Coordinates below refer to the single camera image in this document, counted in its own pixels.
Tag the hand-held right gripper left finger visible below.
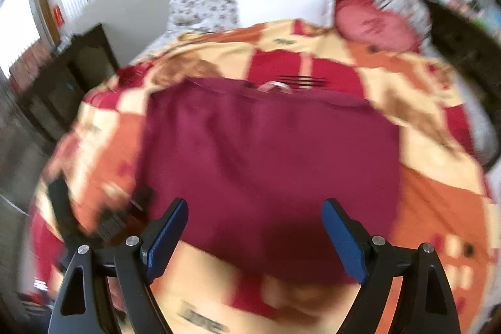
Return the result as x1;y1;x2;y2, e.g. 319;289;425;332
47;197;189;334

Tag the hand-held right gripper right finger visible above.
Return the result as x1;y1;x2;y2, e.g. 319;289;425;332
321;198;462;334

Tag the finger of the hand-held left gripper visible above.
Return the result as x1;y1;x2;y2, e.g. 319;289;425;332
130;184;156;215

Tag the maroon sweater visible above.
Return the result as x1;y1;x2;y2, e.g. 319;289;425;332
135;77;402;285

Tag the red orange printed blanket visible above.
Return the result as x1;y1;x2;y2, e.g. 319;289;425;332
29;18;494;334

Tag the dark wooden cabinet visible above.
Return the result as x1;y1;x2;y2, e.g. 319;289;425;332
18;23;121;144

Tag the bright window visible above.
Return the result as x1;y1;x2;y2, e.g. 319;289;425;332
0;0;42;81

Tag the red embroidered pillow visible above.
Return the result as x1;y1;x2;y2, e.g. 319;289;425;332
334;0;422;54

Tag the dark carved wooden headboard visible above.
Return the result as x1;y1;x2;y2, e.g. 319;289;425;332
420;0;501;171

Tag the white pillow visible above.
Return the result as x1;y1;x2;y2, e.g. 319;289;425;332
234;0;338;28

